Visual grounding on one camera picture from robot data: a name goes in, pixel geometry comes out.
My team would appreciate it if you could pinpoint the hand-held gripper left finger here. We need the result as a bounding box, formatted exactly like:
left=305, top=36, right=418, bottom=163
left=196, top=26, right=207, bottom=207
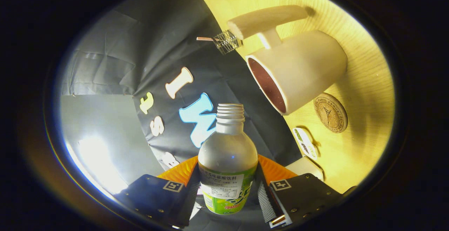
left=114, top=156, right=201, bottom=229

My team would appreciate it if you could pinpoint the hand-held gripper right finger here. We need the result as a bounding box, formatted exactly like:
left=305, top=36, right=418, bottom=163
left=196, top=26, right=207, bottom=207
left=254, top=154, right=344, bottom=229

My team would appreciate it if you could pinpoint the silver bottle green label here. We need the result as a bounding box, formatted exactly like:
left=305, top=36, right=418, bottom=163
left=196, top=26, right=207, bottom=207
left=198, top=103, right=259, bottom=215

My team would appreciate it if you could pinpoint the round cork coaster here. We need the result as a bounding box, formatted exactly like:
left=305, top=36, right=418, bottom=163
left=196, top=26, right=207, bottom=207
left=313, top=93, right=348, bottom=133

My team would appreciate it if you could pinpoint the white cup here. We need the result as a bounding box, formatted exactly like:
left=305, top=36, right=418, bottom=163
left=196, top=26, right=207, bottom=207
left=227, top=5, right=348, bottom=116

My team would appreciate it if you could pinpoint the white toaster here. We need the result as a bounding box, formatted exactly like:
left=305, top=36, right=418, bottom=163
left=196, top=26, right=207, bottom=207
left=285, top=156, right=324, bottom=181

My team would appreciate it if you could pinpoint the white divided bean dish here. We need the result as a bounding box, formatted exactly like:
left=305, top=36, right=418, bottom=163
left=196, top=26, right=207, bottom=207
left=293, top=127, right=319, bottom=161

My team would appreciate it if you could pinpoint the wooden table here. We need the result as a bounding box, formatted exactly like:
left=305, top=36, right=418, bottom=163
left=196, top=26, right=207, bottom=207
left=185, top=0, right=396, bottom=194

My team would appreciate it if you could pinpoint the wire mesh holder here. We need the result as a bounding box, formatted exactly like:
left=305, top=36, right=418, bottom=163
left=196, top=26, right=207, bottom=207
left=215, top=30, right=244, bottom=55

